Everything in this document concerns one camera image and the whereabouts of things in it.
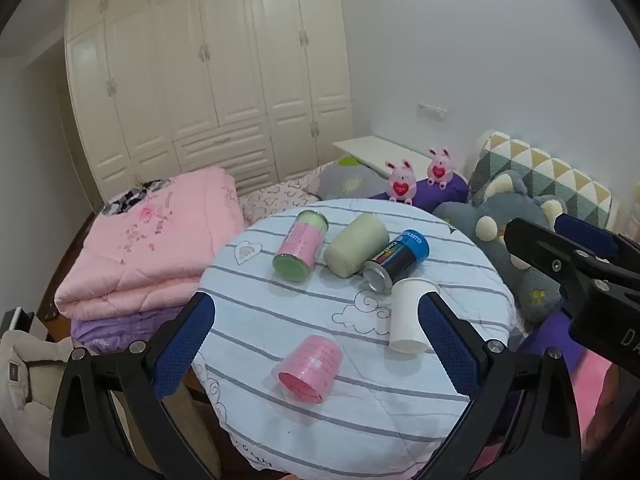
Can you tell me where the cream wardrobe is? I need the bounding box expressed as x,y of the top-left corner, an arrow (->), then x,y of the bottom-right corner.
64,0 -> 356,211

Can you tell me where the pink bunny plush toy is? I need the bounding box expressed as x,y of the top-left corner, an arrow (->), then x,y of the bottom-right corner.
385,159 -> 419,206
425,147 -> 453,190

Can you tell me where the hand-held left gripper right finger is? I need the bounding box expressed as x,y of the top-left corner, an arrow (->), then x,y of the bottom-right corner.
417,291 -> 583,480

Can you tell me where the round striped-cloth table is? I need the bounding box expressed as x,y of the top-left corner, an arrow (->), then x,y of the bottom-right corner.
191,198 -> 516,473

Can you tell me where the beige plush cushion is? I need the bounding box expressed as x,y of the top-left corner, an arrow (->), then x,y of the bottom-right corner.
0,330 -> 76,451

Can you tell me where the heart print bedsheet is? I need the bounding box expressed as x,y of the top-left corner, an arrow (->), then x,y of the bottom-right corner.
240,162 -> 331,226

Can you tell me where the triangle pattern cushion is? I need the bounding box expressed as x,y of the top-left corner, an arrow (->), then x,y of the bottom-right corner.
467,130 -> 613,233

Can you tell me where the pink cloth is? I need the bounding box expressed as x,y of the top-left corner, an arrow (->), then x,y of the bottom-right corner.
570,350 -> 617,441

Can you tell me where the white desk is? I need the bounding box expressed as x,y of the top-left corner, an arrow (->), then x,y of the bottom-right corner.
332,135 -> 436,178

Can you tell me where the grey plush toy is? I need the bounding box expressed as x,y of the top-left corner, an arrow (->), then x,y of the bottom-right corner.
432,170 -> 568,323

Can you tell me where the black and white floral cloth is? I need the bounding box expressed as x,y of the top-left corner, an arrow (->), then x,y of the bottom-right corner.
97,179 -> 173,216

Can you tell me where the white paper cup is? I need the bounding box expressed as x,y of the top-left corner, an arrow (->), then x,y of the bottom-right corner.
388,277 -> 442,354

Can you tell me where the pink quilt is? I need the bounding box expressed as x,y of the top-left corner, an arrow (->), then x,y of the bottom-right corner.
54,167 -> 246,321

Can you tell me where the purple blanket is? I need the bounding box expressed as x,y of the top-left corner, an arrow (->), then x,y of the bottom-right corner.
70,305 -> 201,356

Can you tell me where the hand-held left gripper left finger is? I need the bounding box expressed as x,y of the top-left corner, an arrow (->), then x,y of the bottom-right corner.
48,291 -> 221,480

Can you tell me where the grey pillow with sun print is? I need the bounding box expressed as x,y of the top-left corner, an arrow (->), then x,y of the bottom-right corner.
302,157 -> 393,201

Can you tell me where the cream cup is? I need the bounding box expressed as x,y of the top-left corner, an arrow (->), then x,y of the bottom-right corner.
323,213 -> 390,279

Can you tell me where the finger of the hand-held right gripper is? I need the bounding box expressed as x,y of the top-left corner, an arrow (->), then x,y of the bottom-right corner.
552,212 -> 640,273
504,217 -> 640,311

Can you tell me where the pink and green cup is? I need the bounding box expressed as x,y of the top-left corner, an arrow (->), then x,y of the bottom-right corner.
272,210 -> 329,283

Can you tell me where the black and blue can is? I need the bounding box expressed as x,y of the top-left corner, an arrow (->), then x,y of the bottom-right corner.
362,229 -> 430,295

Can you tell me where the purple pillow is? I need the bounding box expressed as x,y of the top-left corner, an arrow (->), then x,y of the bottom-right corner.
370,170 -> 470,213

